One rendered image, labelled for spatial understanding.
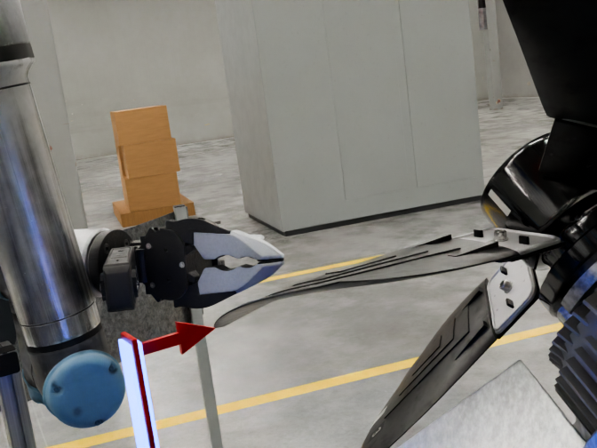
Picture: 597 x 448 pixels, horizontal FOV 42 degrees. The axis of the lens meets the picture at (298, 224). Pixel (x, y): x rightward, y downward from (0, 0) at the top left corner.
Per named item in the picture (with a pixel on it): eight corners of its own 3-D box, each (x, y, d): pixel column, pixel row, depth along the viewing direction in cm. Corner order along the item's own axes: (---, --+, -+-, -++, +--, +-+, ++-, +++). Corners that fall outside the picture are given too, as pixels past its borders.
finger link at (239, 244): (298, 221, 80) (218, 226, 83) (274, 228, 74) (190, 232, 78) (301, 252, 80) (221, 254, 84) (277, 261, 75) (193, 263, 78)
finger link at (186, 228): (235, 214, 77) (159, 219, 81) (227, 216, 76) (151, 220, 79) (239, 262, 78) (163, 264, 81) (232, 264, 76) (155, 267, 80)
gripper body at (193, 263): (226, 217, 85) (132, 222, 90) (185, 227, 77) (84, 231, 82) (232, 287, 85) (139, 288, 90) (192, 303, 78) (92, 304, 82)
